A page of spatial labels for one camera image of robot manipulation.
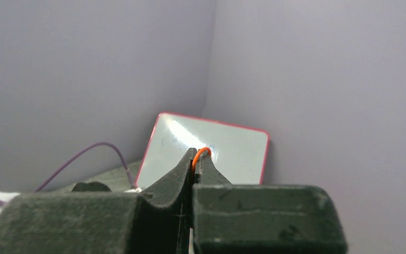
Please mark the whiteboard with pink frame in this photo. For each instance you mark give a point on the whiteboard with pink frame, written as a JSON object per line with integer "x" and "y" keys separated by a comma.
{"x": 238, "y": 152}

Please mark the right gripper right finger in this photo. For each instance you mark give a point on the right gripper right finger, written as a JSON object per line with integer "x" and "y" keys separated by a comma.
{"x": 230, "y": 218}

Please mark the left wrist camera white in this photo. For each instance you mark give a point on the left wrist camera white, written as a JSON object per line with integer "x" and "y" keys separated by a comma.
{"x": 133, "y": 190}

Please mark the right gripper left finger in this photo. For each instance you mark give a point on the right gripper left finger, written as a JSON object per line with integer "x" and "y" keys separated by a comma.
{"x": 156, "y": 220}

